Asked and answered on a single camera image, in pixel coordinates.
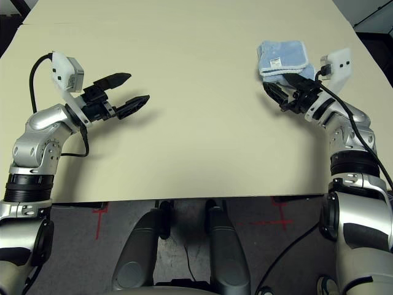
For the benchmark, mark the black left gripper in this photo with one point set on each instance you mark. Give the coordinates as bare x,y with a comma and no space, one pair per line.
96,106

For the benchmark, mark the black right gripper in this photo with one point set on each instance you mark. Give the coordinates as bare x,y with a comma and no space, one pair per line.
302,96

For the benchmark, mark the light blue terry towel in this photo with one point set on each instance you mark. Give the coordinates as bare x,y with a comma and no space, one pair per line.
282,58

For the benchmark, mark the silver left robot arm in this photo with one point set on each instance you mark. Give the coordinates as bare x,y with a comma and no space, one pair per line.
37,141

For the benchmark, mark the black foam floor mat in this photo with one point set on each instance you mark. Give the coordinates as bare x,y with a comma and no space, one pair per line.
9,33
377,52

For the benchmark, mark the black stand bar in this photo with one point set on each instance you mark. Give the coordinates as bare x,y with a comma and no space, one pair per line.
373,17

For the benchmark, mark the black table foot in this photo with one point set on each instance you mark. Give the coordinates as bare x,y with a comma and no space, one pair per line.
83,205

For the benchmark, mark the grey robot right leg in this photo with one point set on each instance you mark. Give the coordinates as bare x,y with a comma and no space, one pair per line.
227,246

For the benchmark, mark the grey robot torso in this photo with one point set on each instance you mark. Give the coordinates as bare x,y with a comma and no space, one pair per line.
165,290

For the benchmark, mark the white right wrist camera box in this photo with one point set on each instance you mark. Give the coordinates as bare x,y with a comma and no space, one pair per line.
337,70

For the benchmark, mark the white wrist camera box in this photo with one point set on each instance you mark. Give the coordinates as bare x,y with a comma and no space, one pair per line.
64,73
337,70

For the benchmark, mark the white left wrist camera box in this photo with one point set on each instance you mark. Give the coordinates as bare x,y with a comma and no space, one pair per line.
64,73

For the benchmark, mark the beige side table black frame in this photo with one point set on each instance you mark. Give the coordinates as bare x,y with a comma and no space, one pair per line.
26,7

